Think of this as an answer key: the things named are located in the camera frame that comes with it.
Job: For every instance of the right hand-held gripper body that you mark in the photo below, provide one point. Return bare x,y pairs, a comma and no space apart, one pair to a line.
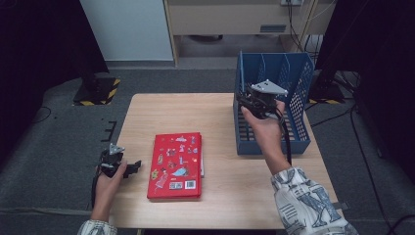
264,98

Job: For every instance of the red book with cartoon figures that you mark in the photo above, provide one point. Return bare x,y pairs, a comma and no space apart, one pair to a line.
176,163

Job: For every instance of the beige wooden cabinet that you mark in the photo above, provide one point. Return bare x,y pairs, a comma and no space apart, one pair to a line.
221,19

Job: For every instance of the person's right hand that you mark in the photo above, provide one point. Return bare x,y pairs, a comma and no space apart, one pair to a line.
269,137

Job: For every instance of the white board panel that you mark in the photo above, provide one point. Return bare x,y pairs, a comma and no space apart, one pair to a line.
127,29

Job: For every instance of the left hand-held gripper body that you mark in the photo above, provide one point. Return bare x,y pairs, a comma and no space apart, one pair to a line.
111,161

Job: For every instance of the black curtain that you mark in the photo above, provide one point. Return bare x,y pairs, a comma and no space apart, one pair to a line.
375,49
39,49

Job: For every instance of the blue plastic file rack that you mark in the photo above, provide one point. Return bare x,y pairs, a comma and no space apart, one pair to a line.
270,147

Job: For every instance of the grey tape piece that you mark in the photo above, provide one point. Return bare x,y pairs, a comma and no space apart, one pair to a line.
342,205

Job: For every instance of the person's left hand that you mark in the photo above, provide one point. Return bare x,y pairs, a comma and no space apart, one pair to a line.
106,189

